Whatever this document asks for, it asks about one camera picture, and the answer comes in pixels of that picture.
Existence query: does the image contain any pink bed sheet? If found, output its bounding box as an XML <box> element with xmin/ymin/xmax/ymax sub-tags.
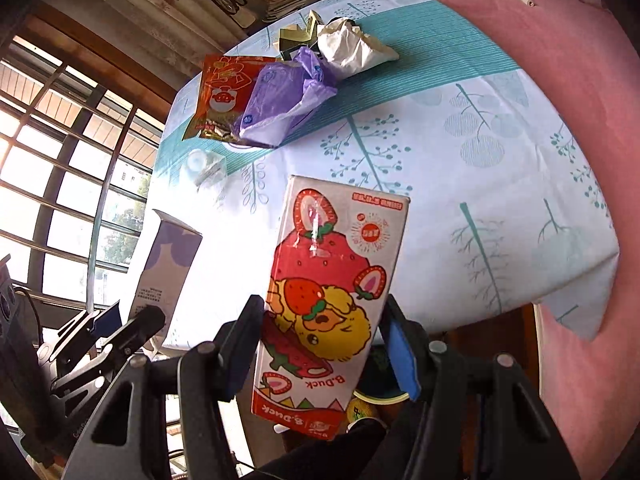
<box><xmin>347</xmin><ymin>0</ymin><xmax>640</xmax><ymax>480</ymax></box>

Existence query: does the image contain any pale curtain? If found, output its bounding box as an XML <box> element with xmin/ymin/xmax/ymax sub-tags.
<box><xmin>42</xmin><ymin>0</ymin><xmax>253</xmax><ymax>107</ymax></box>

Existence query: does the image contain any strawberry print drink carton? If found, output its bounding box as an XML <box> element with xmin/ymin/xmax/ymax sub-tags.
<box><xmin>250</xmin><ymin>175</ymin><xmax>412</xmax><ymax>442</ymax></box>

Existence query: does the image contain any stack of papers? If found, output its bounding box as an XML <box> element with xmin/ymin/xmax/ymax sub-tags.
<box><xmin>262</xmin><ymin>0</ymin><xmax>322</xmax><ymax>24</ymax></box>

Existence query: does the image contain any brown window grille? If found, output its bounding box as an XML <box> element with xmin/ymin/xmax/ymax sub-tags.
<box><xmin>0</xmin><ymin>10</ymin><xmax>173</xmax><ymax>313</ymax></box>

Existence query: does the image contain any leaf print teal tablecloth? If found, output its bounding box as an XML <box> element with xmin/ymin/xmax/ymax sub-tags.
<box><xmin>150</xmin><ymin>0</ymin><xmax>622</xmax><ymax>352</ymax></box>

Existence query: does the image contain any white crumpled paper bag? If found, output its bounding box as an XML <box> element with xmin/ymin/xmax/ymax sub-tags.
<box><xmin>316</xmin><ymin>16</ymin><xmax>401</xmax><ymax>81</ymax></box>

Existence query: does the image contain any clear plastic bottle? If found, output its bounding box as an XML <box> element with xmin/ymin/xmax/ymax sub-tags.
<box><xmin>186</xmin><ymin>148</ymin><xmax>229</xmax><ymax>191</ymax></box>

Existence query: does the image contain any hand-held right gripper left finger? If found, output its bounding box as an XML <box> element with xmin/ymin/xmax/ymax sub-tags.
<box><xmin>65</xmin><ymin>295</ymin><xmax>266</xmax><ymax>480</ymax></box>

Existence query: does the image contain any orange snack packet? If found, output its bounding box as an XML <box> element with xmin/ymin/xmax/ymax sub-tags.
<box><xmin>182</xmin><ymin>54</ymin><xmax>281</xmax><ymax>142</ymax></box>

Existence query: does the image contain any yellow round object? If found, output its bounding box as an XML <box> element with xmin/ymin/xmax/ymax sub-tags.
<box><xmin>347</xmin><ymin>396</ymin><xmax>380</xmax><ymax>430</ymax></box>

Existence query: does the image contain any yellow crumpled paper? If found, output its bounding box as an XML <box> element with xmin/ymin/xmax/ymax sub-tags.
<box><xmin>277</xmin><ymin>9</ymin><xmax>323</xmax><ymax>58</ymax></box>

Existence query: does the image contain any purple and white carton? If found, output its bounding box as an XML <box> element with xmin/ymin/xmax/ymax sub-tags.
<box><xmin>127</xmin><ymin>208</ymin><xmax>204</xmax><ymax>352</ymax></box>

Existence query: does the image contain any purple plastic bag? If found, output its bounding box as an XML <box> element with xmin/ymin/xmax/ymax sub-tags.
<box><xmin>239</xmin><ymin>46</ymin><xmax>340</xmax><ymax>149</ymax></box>

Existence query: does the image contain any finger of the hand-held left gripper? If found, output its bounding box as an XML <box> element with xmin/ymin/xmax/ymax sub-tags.
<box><xmin>37</xmin><ymin>301</ymin><xmax>124</xmax><ymax>367</ymax></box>
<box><xmin>50</xmin><ymin>305</ymin><xmax>167</xmax><ymax>402</ymax></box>

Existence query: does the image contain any black cable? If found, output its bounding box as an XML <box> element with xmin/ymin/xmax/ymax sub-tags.
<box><xmin>12</xmin><ymin>285</ymin><xmax>43</xmax><ymax>333</ymax></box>

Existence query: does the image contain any dark waste bin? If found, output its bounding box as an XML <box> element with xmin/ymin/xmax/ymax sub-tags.
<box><xmin>350</xmin><ymin>344</ymin><xmax>417</xmax><ymax>407</ymax></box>

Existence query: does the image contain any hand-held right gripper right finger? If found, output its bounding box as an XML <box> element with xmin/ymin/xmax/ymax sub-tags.
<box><xmin>379</xmin><ymin>295</ymin><xmax>581</xmax><ymax>480</ymax></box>

